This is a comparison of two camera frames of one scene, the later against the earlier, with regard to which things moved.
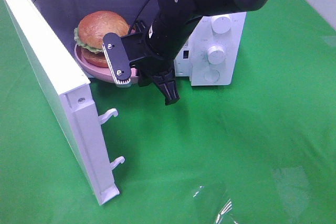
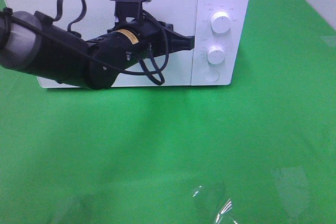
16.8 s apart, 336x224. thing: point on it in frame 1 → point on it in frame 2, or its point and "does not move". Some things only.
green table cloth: [261, 150] does not move
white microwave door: [68, 91] → [86, 12]
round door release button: [211, 75] does not move
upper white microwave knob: [221, 24] does not move
